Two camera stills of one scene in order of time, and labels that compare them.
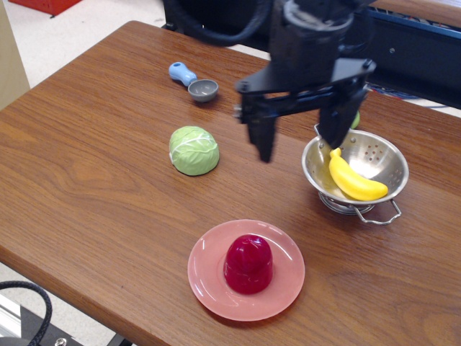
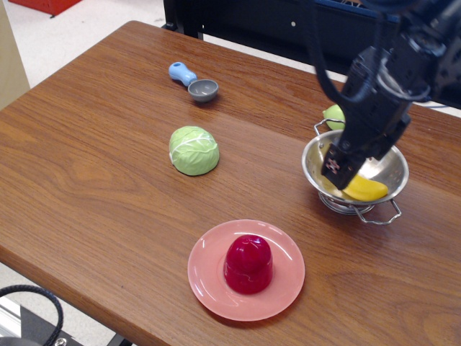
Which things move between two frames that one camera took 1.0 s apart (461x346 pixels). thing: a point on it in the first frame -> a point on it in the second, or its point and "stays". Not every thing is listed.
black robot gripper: (304, 73) -> (376, 118)
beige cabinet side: (14, 82) stays
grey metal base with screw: (31, 324) stays
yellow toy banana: (349, 182) stays
